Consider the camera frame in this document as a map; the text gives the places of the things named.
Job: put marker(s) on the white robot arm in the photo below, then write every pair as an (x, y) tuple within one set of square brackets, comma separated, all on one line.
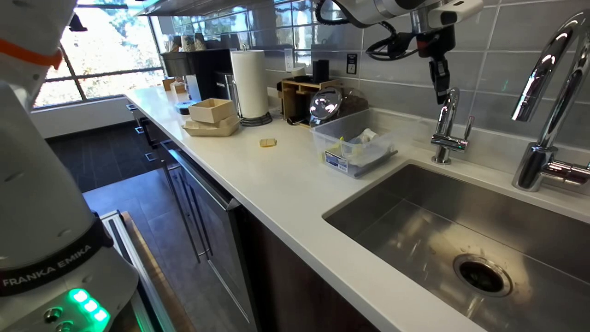
[(60, 269)]

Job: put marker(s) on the stainless steel sink basin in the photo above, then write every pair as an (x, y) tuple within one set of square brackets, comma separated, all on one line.
[(506, 263)]

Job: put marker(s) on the wooden organizer shelf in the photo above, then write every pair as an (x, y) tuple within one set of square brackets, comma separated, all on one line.
[(296, 94)]

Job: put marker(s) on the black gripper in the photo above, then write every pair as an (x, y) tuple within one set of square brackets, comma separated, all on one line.
[(436, 44)]

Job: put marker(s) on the black cylindrical canister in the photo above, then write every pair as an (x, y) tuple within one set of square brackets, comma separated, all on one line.
[(322, 70)]

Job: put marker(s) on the clear plastic sponge container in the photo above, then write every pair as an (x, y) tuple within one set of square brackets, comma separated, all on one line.
[(355, 144)]

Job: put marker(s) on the wooden toy block box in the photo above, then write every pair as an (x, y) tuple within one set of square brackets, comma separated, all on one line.
[(213, 110)]

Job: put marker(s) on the white paper towel roll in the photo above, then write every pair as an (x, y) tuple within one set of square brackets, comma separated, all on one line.
[(250, 79)]

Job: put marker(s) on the black coffee maker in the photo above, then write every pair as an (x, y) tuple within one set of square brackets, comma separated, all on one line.
[(204, 70)]

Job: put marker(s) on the black wall switch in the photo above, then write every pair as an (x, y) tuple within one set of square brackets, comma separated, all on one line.
[(351, 62)]

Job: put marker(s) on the dark cabinet front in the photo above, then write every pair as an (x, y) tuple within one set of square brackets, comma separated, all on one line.
[(268, 284)]

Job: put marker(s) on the small chrome faucet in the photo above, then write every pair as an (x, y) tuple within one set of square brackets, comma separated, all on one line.
[(443, 138)]

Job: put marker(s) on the tall chrome main faucet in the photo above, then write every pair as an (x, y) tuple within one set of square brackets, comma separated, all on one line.
[(539, 158)]

